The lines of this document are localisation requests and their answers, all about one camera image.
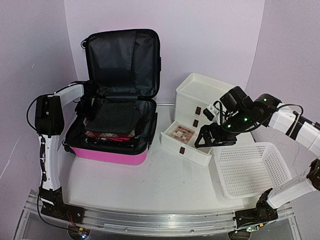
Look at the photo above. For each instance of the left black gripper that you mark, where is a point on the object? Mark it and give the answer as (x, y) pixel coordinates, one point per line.
(79, 113)

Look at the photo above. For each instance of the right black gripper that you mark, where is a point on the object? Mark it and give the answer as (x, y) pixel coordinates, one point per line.
(219, 140)

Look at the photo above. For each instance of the grey dotted garment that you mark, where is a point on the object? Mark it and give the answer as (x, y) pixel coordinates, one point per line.
(115, 118)

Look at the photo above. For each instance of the plaid garment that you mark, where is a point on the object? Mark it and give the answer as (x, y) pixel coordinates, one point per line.
(109, 135)

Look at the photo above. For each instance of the brown eyeshadow palette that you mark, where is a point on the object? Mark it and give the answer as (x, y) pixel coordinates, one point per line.
(181, 132)

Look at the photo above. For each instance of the white three-drawer storage cabinet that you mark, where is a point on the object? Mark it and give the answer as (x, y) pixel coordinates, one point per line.
(193, 95)

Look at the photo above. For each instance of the magenta garment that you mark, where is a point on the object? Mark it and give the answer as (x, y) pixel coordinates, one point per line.
(118, 139)

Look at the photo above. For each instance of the pink cartoon child suitcase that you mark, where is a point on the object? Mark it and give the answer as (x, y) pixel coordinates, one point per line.
(126, 65)

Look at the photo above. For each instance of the white perforated plastic basket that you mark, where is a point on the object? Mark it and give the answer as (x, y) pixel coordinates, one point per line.
(248, 170)

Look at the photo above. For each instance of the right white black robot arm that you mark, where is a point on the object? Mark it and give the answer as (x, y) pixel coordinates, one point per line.
(270, 112)

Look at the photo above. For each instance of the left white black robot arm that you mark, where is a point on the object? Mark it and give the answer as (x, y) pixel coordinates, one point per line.
(49, 124)

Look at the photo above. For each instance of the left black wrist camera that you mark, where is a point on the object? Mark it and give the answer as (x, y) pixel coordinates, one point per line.
(91, 89)

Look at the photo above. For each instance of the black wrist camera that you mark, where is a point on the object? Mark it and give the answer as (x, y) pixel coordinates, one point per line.
(236, 99)
(91, 89)

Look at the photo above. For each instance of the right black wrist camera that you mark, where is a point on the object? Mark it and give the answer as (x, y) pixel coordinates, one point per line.
(236, 99)

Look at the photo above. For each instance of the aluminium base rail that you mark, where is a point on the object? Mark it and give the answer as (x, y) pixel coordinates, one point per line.
(101, 224)

